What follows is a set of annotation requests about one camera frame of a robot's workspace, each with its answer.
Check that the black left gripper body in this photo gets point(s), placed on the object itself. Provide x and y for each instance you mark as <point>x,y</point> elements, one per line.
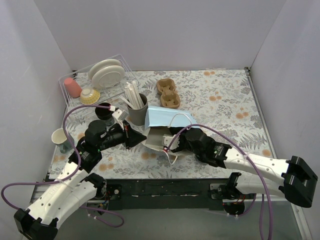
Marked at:
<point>127,136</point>

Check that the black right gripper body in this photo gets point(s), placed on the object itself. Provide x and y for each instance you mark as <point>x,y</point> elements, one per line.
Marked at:
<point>180,141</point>

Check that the light blue paper bag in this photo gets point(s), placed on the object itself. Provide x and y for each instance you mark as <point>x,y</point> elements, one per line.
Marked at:
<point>158,120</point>

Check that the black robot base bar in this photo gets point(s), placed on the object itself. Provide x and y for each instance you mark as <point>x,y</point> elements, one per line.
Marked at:
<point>163,193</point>

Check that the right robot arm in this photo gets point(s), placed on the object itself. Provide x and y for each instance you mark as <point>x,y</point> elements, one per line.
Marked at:
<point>292,179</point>

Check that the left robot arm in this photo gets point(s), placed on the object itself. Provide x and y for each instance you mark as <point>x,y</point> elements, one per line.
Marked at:
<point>77,183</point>

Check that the floral patterned table mat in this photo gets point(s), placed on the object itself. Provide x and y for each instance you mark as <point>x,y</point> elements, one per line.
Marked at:
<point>221,100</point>

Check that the grey cylindrical straw holder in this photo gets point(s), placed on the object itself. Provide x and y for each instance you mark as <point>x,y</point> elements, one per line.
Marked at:
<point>138,116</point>

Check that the stack of black cups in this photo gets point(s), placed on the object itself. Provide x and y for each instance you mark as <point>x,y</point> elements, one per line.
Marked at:
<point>105,115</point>

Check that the wrapped white straws bundle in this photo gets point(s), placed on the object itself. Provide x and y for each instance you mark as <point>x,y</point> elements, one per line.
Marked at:
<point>132,96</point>

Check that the yellow polka dot bowl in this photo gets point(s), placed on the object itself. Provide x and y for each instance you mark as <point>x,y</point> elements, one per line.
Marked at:
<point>89,96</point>

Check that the white ceramic plate front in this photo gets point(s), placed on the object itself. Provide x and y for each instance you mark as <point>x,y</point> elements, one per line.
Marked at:
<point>108,77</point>

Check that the white ceramic plate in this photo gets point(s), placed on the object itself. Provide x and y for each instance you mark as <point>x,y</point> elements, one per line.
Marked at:
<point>102,64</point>
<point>108,77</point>

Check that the grey-green ceramic mug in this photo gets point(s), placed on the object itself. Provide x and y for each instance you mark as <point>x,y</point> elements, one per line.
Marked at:
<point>59,138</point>

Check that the pink plastic cup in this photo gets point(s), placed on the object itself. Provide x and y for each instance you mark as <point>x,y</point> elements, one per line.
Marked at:
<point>72,87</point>

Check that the white ceramic plate back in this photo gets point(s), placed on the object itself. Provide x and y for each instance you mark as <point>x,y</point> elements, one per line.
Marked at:
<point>102,64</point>

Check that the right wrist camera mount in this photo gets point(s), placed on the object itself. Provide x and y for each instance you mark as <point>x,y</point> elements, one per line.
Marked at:
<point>170,142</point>

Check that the white wire dish rack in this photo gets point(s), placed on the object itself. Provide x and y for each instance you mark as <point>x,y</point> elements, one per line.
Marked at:
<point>108,93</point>

